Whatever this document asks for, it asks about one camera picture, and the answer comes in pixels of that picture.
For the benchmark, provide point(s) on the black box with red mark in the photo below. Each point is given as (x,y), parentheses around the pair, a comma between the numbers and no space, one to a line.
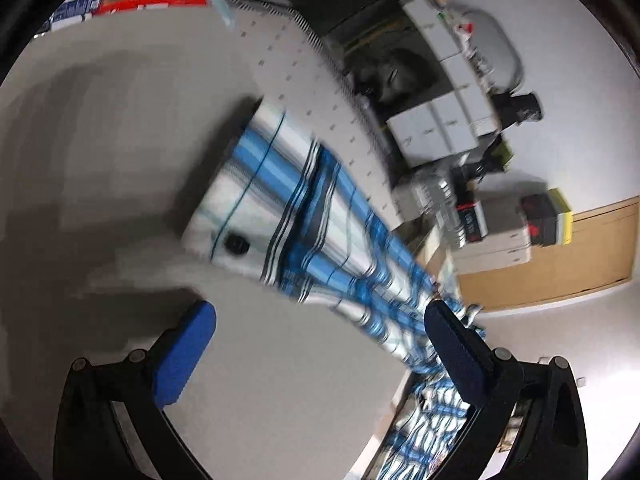
(537,220)

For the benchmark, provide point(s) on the yellow and black box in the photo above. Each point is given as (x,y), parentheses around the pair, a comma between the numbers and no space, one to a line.
(564,215)

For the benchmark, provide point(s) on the blue and white carton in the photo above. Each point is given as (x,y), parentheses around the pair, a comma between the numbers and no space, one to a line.
(75,7)

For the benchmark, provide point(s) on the black case with red trim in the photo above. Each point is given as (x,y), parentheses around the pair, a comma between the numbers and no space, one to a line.
(470,222)

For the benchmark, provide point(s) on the silver suitcase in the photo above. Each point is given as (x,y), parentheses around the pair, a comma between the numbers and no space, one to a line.
(425,195)

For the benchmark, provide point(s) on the grey low table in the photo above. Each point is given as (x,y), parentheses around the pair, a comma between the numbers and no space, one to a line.
(125,135)

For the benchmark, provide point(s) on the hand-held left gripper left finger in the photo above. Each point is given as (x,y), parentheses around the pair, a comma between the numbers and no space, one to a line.
(185,350)

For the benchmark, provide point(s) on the black desk appliance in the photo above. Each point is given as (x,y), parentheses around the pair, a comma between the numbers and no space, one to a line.
(525,106)

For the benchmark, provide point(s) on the black bag under desk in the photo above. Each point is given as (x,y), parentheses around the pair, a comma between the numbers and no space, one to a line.
(395,75)

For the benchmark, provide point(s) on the blue plaid garment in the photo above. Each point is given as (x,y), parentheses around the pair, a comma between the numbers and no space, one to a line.
(300,210)

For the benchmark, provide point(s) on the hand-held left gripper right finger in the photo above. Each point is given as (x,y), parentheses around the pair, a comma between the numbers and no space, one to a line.
(457,355)

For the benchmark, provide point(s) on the white desk with drawers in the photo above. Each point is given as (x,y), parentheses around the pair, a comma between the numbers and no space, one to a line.
(440,130)

